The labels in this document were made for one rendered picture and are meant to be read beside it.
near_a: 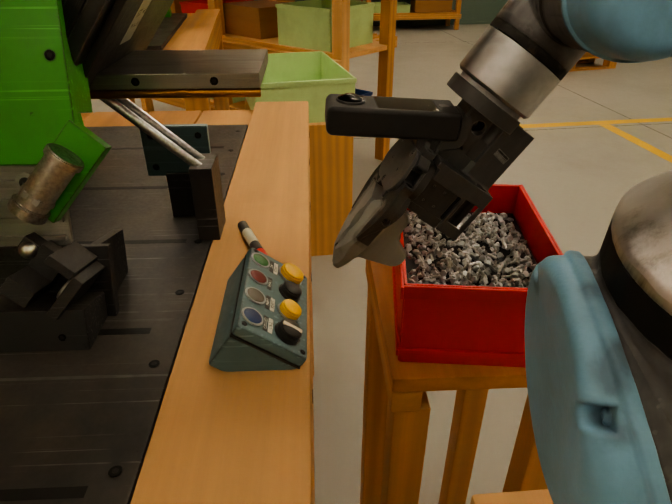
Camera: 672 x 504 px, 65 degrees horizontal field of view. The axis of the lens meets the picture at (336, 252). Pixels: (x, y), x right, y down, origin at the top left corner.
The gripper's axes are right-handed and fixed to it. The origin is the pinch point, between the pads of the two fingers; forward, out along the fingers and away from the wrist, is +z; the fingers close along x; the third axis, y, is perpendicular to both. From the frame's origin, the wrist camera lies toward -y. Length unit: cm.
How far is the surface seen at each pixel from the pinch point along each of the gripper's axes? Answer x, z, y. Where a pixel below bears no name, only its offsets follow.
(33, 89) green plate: 8.6, 5.0, -32.1
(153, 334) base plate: 0.0, 19.4, -10.6
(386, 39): 286, -4, 50
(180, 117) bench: 88, 30, -22
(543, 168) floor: 267, 0, 177
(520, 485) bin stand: 3, 20, 47
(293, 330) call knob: -4.4, 7.7, 0.0
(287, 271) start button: 5.7, 7.9, -1.0
